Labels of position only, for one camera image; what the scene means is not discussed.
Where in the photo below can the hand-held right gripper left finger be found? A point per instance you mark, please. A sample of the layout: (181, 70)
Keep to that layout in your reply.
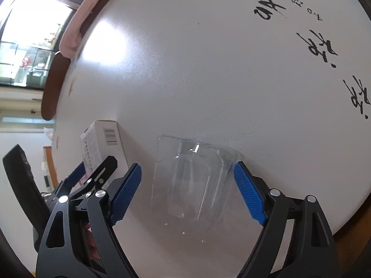
(127, 191)

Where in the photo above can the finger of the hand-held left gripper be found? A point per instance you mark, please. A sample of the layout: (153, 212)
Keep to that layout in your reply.
(104, 168)
(74, 176)

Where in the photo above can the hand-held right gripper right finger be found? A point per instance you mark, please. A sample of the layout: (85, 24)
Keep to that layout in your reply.
(249, 191)

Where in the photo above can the white box with barcode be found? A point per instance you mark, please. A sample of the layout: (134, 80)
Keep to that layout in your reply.
(98, 142)

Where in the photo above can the clear plastic blister tray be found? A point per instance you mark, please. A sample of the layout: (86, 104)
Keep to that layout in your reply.
(197, 179)

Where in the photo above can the brown wooden chair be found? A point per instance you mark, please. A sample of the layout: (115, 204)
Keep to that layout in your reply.
(55, 87)

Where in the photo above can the glass display cabinet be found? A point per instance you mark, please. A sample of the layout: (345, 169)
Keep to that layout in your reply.
(26, 63)

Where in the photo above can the pink cloth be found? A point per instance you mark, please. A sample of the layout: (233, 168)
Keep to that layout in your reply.
(75, 29)

